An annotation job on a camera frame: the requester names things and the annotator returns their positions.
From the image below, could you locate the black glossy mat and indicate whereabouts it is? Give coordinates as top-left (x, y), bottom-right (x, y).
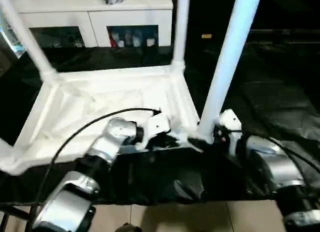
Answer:
top-left (0, 45), bottom-right (320, 206)

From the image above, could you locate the long black bar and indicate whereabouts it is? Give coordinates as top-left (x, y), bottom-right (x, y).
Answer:
top-left (249, 29), bottom-right (320, 37)

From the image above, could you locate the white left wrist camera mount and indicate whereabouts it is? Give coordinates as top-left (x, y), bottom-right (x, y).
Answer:
top-left (141, 113), bottom-right (172, 150)

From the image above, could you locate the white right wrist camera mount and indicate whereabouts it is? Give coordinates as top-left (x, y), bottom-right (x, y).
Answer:
top-left (218, 109), bottom-right (243, 155)

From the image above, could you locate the dark robot torso part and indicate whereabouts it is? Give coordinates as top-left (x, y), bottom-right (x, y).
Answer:
top-left (119, 223), bottom-right (141, 232)

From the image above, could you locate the white plastic table top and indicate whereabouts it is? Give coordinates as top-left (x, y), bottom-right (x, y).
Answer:
top-left (0, 64), bottom-right (203, 176)

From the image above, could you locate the light blue plastic wrap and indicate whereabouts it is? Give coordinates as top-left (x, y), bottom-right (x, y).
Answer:
top-left (0, 16), bottom-right (26, 57)

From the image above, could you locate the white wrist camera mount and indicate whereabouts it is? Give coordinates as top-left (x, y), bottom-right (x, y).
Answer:
top-left (218, 109), bottom-right (243, 155)
top-left (141, 113), bottom-right (172, 150)

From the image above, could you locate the black folding table frame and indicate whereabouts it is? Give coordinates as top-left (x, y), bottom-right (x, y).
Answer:
top-left (0, 204), bottom-right (38, 232)

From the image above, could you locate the white cabinet with glass doors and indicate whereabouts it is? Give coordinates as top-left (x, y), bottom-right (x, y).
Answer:
top-left (18, 0), bottom-right (174, 48)

